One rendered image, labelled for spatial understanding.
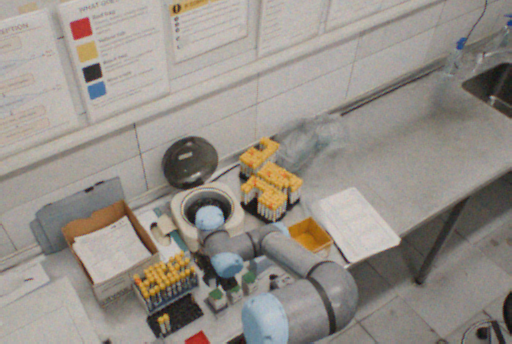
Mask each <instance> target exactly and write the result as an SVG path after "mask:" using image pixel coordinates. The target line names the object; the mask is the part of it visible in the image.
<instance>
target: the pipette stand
mask: <svg viewBox="0 0 512 344"><path fill-rule="evenodd" d="M277 267H278V266H276V265H275V264H273V263H272V262H271V261H269V260H268V259H267V258H266V257H265V256H262V257H259V258H256V259H254V260H251V261H249V265H248V266H247V267H246V268H247V269H248V270H249V271H252V272H253V273H254V275H255V276H256V277H257V279H258V280H260V279H261V278H263V277H264V276H265V275H267V274H268V273H269V272H271V271H272V270H273V269H276V268H277Z"/></svg>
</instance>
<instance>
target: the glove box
mask: <svg viewBox="0 0 512 344"><path fill-rule="evenodd" d="M136 217H137V220H138V221H139V223H140V225H143V227H144V228H145V229H146V231H147V232H148V233H149V235H150V236H151V238H152V240H153V242H154V243H155V245H156V247H157V249H158V250H159V255H160V260H161V261H162V262H164V265H165V266H167V263H170V262H169V257H170V256H172V257H173V259H175V253H180V250H183V251H184V257H186V258H187V259H189V261H191V260H190V252H189V249H188V247H187V246H186V244H185V243H184V242H183V240H182V239H181V237H180V235H179V230H178V228H177V227H176V226H175V224H174V223H172V221H171V218H170V217H168V216H167V215H166V213H165V214H163V213H162V212H161V210H160V209H159V207H156V208H154V209H152V210H150V211H148V212H146V213H144V214H140V215H138V216H136Z"/></svg>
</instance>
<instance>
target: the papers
mask: <svg viewBox="0 0 512 344"><path fill-rule="evenodd" d="M322 205H323V210H324V215H325V220H326V223H327V226H328V228H327V231H328V232H329V233H330V235H331V236H332V238H333V239H334V241H336V242H337V243H338V245H339V246H340V248H341V249H342V252H343V253H344V255H345V256H346V258H347V259H348V261H349V262H352V264H353V263H355V262H357V261H361V260H363V259H365V258H368V257H370V256H372V255H375V254H377V253H379V252H381V251H384V250H387V249H389V248H392V247H394V245H397V244H399V240H401V239H400V238H399V237H398V236H397V235H396V234H395V232H394V231H393V230H392V229H391V228H390V227H389V225H388V224H386V223H385V222H384V221H383V220H382V218H381V216H380V215H379V214H378V213H377V212H376V211H375V209H374V208H373V207H372V206H371V205H370V204H369V203H368V201H367V200H366V199H365V198H364V197H362V196H361V195H360V193H359V192H358V191H357V190H356V189H355V188H354V187H353V188H351V189H348V190H345V191H343V192H340V193H338V194H334V195H332V196H330V197H327V198H325V199H322Z"/></svg>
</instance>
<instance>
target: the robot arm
mask: <svg viewBox="0 0 512 344"><path fill-rule="evenodd" d="M195 225H196V232H197V239H196V240H197V243H198V246H197V248H198V249H197V251H198V252H197V251H195V252H193V259H194V263H195V265H196V266H197V267H198V268H199V270H200V271H202V270H203V271H202V275H203V276H202V281H203V282H204V283H205V284H206V285H207V286H209V288H211V289H217V288H219V286H220V285H221V288H222V289H223V291H224V292H228V291H230V290H231V289H233V288H235V286H236V285H237V283H238V282H237V280H236V278H235V277H234V276H235V274H237V273H239V272H240V271H242V270H243V268H244V263H245V262H248V261H251V260H254V259H256V258H259V257H262V256H265V257H266V258H267V259H268V260H269V261H271V262H272V263H273V264H275V265H276V266H278V267H279V268H280V269H281V270H283V271H284V272H285V273H286V274H287V275H289V276H290V277H291V278H292V279H294V280H295V282H292V283H289V284H287V286H284V287H281V288H279V289H276V290H272V291H269V292H267V293H261V294H258V295H256V296H255V297H254V298H251V299H249V300H248V301H246V302H245V304H244V305H243V308H242V315H241V317H242V323H243V326H242V327H243V331H244V335H245V338H246V341H247V344H312V343H314V342H317V341H319V340H321V339H324V338H327V337H330V335H332V334H335V333H337V332H339V331H341V330H342V329H344V328H345V327H346V326H347V325H348V324H349V323H350V321H351V320H352V318H353V317H354V315H356V312H357V309H358V303H359V292H357V287H356V284H355V282H354V280H353V277H352V276H351V274H350V273H349V272H348V271H347V270H346V269H345V268H344V267H343V266H341V265H340V264H338V263H336V262H333V261H331V260H322V259H321V258H319V257H318V256H316V255H314V254H313V253H311V251H310V250H308V249H307V248H304V247H303V246H301V245H299V244H298V243H296V242H295V241H293V240H292V239H290V234H289V232H288V229H287V228H286V227H285V225H284V224H283V223H281V222H278V223H273V224H268V225H266V226H264V227H261V228H257V229H254V230H251V231H248V232H245V233H243V234H239V235H235V236H232V237H230V235H229V233H228V232H227V230H226V228H225V226H224V217H223V213H222V211H221V210H220V209H219V208H218V207H215V206H204V207H202V208H200V209H199V210H198V211H197V213H196V220H195ZM195 259H196V260H197V263H196V262H195ZM215 276H216V277H215Z"/></svg>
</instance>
